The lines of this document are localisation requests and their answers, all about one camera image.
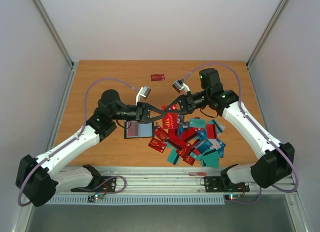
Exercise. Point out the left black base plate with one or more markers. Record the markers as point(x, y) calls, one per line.
point(105, 183)

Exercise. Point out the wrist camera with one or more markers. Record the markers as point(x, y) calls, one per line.
point(180, 86)
point(143, 93)

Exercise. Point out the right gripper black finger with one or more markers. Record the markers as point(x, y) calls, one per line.
point(180, 102)
point(175, 112)

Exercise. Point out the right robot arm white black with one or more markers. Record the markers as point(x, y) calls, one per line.
point(274, 158)

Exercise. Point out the aluminium corner post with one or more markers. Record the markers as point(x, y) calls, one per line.
point(266, 32)
point(45, 16)

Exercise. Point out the red chip card bottom centre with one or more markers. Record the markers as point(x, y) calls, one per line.
point(184, 152)

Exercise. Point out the red card black stripe upright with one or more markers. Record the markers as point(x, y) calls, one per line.
point(173, 132)

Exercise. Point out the blue card centre right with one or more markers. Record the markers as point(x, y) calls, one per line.
point(202, 134)

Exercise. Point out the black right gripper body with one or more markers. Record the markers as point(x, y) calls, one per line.
point(188, 103)

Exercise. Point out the red VIP card gold text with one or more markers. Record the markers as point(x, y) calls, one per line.
point(170, 121)

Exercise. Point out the red card stripe centre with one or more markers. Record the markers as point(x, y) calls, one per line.
point(180, 142)

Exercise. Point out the teal card stripe bottom right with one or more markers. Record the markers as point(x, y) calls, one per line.
point(210, 158)

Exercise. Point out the lone red card far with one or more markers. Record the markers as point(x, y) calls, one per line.
point(157, 77)

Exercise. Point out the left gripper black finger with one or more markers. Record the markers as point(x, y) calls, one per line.
point(154, 111)
point(152, 117)

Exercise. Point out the black leather card holder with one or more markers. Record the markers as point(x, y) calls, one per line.
point(144, 130)

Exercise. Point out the left controller board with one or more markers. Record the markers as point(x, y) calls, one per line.
point(94, 198)

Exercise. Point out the controller board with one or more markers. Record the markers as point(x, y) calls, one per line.
point(94, 198)
point(232, 197)

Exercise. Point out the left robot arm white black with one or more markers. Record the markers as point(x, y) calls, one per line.
point(36, 175)

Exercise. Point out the black VIP card tilted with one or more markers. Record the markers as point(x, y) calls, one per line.
point(185, 125)

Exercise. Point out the teal VIP chip card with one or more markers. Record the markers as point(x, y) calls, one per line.
point(197, 123)

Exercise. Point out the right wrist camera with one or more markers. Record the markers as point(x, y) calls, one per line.
point(180, 86)

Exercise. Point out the right controller board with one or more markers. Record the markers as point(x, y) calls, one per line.
point(232, 197)

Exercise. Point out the grey slotted cable duct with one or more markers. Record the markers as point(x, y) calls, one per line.
point(132, 200)

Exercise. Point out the white patterned card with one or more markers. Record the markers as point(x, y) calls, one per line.
point(217, 144)

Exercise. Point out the aluminium rail frame front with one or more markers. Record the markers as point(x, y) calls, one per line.
point(145, 180)

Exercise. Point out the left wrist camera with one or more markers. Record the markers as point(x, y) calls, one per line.
point(143, 93)

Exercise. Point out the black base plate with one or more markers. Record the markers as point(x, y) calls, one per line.
point(213, 184)
point(105, 183)

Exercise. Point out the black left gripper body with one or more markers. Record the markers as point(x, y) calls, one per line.
point(141, 111)

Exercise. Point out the left aluminium corner post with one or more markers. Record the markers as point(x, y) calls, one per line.
point(45, 16)

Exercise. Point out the right aluminium corner post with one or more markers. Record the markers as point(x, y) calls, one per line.
point(266, 32)

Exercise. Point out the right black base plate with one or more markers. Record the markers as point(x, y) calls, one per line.
point(213, 184)

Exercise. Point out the teal card stripe bottom centre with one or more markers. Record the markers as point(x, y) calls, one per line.
point(173, 157)

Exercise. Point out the red card stripe right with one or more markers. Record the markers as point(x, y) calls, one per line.
point(211, 131)

